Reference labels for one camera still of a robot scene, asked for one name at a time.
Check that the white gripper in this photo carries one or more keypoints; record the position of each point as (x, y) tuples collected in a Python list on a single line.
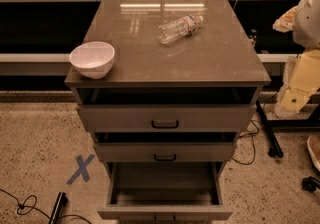
[(308, 23)]

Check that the clear plastic water bottle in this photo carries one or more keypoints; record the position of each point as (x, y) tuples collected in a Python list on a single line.
[(179, 28)]

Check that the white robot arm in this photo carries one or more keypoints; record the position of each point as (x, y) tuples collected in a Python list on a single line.
[(304, 21)]

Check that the grey drawer cabinet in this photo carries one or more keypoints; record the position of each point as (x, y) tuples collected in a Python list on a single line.
[(217, 54)]

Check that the bottom grey drawer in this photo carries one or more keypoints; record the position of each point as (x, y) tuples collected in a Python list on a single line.
[(164, 192)]

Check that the grey drawer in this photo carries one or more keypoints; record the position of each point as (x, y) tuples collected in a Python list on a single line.
[(215, 109), (166, 147), (164, 192)]

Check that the middle grey drawer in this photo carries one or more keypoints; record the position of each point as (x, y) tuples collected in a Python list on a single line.
[(166, 147)]

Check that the top grey drawer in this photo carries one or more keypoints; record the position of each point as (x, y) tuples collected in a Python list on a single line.
[(215, 109)]

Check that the shoe at right edge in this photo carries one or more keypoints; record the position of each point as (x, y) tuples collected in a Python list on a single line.
[(313, 146)]

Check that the black stand leg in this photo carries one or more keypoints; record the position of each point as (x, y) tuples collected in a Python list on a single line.
[(274, 149)]

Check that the black caster wheel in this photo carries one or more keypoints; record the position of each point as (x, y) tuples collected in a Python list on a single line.
[(310, 184)]

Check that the white bowl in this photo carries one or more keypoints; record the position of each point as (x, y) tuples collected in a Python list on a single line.
[(93, 59)]

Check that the blue tape cross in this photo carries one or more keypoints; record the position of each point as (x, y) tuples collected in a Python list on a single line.
[(82, 169)]

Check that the black bar device on floor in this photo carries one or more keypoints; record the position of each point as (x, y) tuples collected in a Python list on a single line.
[(60, 202)]

